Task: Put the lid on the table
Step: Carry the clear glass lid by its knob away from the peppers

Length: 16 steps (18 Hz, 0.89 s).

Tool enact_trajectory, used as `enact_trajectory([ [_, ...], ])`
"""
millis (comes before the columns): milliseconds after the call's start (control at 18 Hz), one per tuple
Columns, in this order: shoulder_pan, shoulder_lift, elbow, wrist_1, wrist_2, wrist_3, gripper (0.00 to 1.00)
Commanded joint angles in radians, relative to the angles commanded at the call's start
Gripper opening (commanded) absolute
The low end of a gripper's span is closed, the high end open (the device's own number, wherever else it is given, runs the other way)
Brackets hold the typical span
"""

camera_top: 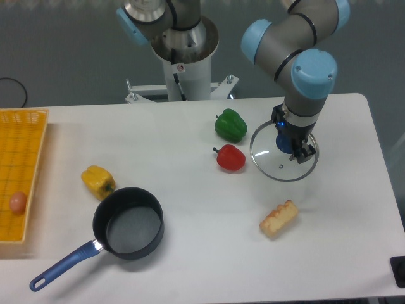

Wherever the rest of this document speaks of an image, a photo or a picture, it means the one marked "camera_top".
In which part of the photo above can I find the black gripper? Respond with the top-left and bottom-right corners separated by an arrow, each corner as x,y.
271,104 -> 316,164

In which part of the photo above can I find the glass lid blue knob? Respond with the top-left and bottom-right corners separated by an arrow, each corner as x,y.
250,121 -> 319,182

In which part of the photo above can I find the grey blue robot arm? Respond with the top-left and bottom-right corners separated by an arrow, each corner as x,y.
116,1 -> 350,163

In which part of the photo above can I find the toasted bread piece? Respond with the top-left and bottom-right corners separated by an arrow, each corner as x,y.
259,199 -> 299,239

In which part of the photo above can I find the red bell pepper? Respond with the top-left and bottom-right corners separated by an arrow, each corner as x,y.
212,144 -> 246,172

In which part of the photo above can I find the green bell pepper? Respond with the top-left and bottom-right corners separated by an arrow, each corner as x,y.
215,108 -> 247,143

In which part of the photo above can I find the black device at table edge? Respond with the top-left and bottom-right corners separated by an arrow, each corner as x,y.
390,256 -> 405,288

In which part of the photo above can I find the yellow bell pepper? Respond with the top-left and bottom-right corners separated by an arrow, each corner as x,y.
81,165 -> 116,201

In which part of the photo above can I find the yellow plastic basket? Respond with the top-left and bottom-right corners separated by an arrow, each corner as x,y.
1,108 -> 49,244

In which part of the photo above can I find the brown egg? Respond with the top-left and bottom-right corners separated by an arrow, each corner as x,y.
9,191 -> 27,214

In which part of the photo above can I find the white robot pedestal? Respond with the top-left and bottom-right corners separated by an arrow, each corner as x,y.
125,16 -> 239,104

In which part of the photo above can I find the black cable on pedestal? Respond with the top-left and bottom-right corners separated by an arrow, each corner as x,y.
171,47 -> 189,102

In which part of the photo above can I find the black saucepan blue handle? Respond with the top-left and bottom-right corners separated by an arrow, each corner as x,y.
29,187 -> 165,292

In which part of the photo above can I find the black cable on floor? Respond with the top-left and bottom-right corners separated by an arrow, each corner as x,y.
0,77 -> 28,109

